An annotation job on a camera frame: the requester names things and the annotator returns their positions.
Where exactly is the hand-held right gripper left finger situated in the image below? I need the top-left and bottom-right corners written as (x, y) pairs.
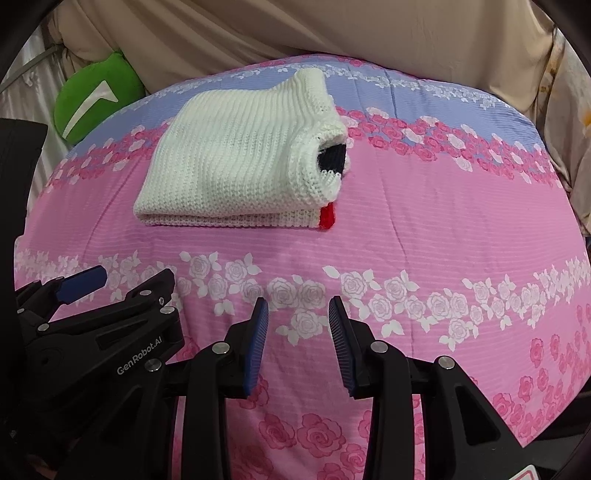
top-left (60, 298), bottom-right (269, 480)

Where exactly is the beige bed sheet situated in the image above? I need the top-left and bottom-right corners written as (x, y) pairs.
top-left (46, 0), bottom-right (555, 97)

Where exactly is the pink floral blanket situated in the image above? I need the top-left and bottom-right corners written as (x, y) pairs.
top-left (14, 53), bottom-right (591, 480)

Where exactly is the green cushion with white mark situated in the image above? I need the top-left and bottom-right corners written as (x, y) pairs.
top-left (54, 50), bottom-right (145, 147)

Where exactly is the white red navy knit sweater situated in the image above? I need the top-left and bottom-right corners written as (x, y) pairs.
top-left (133, 68), bottom-right (352, 230)

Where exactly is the beige floral cloth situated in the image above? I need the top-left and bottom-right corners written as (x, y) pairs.
top-left (531, 28), bottom-right (591, 236)

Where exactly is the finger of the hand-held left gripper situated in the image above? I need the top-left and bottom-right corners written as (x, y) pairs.
top-left (16, 265), bottom-right (109, 320)
top-left (37, 268), bottom-right (185, 358)

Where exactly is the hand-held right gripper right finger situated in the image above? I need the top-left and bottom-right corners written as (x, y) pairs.
top-left (329, 295), bottom-right (525, 480)

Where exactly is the grey pleated curtain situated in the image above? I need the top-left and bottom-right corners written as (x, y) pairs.
top-left (7, 32), bottom-right (65, 123)

